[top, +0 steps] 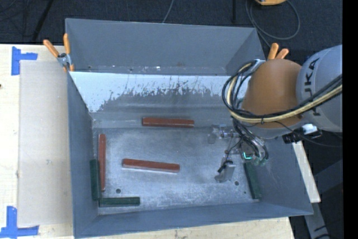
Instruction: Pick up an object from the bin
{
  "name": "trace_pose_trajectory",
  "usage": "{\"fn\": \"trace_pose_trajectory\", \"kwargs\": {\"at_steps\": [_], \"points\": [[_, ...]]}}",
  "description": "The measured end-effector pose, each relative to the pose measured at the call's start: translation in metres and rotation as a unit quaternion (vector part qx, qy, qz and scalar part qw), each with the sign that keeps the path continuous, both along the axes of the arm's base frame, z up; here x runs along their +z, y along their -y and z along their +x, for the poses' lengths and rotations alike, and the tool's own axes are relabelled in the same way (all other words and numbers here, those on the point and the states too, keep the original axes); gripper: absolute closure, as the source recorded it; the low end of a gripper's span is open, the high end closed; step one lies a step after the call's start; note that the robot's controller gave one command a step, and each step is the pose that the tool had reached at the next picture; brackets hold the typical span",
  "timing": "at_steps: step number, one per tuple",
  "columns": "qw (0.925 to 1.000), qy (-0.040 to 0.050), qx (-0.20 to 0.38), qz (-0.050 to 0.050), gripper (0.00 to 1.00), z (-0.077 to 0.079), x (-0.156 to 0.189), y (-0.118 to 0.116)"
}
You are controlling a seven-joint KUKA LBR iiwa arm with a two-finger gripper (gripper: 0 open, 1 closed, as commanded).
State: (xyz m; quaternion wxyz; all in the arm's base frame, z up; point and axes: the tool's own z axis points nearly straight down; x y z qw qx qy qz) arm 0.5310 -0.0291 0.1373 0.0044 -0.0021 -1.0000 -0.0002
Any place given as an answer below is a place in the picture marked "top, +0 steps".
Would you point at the black cylinder on white bracket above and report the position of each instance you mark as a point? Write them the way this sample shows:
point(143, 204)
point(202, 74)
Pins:
point(296, 135)

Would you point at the pale wood flat board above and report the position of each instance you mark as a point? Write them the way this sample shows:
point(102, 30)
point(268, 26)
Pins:
point(42, 134)

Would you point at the grey metal bin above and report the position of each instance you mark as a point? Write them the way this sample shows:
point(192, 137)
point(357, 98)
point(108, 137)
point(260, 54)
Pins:
point(173, 148)

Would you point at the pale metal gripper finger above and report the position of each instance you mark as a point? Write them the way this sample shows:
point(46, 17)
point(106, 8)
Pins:
point(226, 170)
point(221, 133)

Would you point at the red-brown flat block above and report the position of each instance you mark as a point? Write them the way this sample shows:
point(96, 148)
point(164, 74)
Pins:
point(167, 122)
point(151, 165)
point(102, 162)

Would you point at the dark green flat block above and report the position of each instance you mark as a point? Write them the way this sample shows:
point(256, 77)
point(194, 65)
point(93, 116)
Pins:
point(95, 179)
point(119, 201)
point(253, 180)

